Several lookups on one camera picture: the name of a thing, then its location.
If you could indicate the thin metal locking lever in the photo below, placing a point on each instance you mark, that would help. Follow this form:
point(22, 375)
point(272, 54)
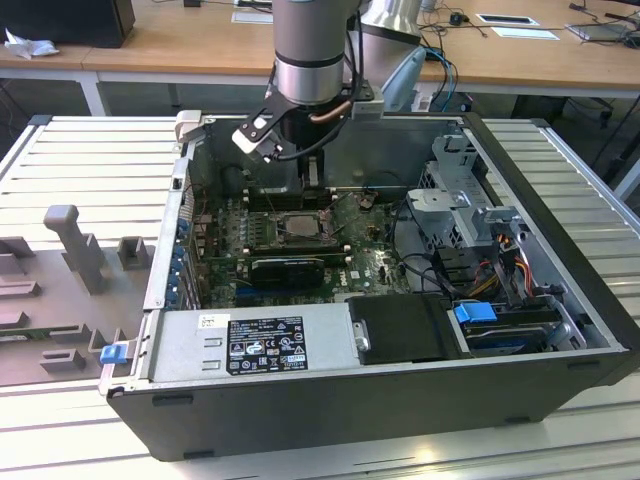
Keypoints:
point(336, 204)
point(276, 210)

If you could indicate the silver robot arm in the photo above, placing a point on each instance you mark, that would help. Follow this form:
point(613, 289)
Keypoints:
point(307, 50)

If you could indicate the CPU socket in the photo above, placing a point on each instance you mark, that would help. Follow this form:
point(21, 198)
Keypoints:
point(280, 239)

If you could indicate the blue expansion slot clips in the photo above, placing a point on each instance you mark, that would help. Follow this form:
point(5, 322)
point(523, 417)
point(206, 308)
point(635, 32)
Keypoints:
point(177, 260)

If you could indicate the round coin battery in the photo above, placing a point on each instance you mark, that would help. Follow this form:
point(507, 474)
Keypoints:
point(366, 201)

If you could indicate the grey case release latch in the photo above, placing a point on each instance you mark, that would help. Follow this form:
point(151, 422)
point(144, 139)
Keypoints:
point(189, 125)

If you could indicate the black RAM slots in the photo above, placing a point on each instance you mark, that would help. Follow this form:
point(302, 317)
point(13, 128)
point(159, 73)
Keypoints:
point(300, 250)

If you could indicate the black graphics card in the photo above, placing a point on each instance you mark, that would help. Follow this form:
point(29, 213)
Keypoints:
point(285, 272)

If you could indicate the green motherboard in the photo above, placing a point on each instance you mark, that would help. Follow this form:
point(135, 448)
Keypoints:
point(370, 260)

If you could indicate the long wooden desk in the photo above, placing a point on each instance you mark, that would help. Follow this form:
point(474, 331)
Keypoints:
point(175, 45)

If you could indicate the silver metal drive cage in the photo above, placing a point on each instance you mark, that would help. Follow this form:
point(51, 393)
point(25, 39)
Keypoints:
point(440, 210)

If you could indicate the black plastic shroud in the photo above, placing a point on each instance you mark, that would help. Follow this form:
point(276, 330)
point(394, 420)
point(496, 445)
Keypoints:
point(400, 325)

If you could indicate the white framed desk grommet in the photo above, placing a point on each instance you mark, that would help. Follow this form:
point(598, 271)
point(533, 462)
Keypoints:
point(507, 19)

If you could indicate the white paper sheet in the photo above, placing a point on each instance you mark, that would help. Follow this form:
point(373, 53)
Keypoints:
point(525, 33)

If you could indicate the silver power supply unit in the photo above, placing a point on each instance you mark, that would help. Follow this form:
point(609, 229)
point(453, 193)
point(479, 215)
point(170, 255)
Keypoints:
point(175, 345)

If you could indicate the blue disk carrier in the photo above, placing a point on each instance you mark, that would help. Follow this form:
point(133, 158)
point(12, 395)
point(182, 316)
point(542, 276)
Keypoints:
point(472, 312)

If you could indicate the black computer tower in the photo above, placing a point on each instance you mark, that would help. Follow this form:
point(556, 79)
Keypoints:
point(65, 20)

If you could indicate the crumpled white paper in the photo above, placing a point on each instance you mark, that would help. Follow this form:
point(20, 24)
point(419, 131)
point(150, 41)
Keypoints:
point(32, 46)

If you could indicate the black open PC case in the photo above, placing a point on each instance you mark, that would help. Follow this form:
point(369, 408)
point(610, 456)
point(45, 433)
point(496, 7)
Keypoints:
point(300, 415)

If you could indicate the hard disk drive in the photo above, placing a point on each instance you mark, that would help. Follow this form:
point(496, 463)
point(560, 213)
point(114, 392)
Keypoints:
point(505, 337)

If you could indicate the small blue plastic latch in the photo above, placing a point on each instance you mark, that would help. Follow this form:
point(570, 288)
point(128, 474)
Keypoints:
point(112, 354)

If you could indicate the grey parts rack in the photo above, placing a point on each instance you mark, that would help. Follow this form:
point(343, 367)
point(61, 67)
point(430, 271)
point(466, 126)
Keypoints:
point(50, 300)

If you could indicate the grey tablet device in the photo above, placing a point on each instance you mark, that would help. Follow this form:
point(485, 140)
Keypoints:
point(600, 31)

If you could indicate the green RAM stick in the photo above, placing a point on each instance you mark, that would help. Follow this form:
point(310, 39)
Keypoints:
point(20, 332)

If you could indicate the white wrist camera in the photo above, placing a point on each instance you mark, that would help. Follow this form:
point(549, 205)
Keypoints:
point(250, 137)

